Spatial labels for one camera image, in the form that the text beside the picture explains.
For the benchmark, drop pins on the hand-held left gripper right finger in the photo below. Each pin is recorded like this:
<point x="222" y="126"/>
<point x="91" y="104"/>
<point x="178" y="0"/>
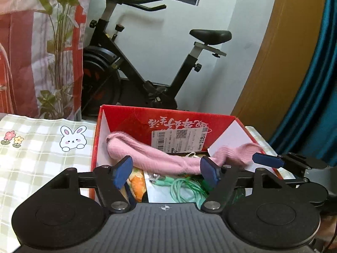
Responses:
<point x="209" y="170"/>

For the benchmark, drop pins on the black exercise bike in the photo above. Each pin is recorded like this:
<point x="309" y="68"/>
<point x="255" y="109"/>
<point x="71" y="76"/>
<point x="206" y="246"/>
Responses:
<point x="137" y="79"/>

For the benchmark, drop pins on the teal curtain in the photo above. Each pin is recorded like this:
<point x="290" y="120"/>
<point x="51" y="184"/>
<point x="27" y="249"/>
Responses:
<point x="310" y="97"/>

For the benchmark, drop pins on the checked tablecloth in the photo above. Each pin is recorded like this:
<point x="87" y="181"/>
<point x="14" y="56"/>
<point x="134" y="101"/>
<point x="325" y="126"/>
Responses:
<point x="39" y="158"/>

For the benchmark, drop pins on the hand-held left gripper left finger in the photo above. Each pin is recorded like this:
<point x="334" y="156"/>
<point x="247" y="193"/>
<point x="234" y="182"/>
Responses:
<point x="122" y="171"/>

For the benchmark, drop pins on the pink knit scarf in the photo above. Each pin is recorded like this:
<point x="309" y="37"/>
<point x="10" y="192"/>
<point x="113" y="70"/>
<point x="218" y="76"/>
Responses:
<point x="147" y="154"/>

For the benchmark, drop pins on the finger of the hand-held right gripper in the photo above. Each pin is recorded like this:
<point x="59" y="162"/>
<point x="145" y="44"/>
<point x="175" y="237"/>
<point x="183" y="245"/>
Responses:
<point x="266" y="159"/>

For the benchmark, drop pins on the yellow wooden panel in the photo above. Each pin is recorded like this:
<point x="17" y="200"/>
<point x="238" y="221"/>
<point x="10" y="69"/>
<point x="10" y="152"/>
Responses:
<point x="276" y="58"/>

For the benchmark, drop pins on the red cardboard box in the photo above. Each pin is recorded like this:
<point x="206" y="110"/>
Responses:
<point x="123" y="121"/>

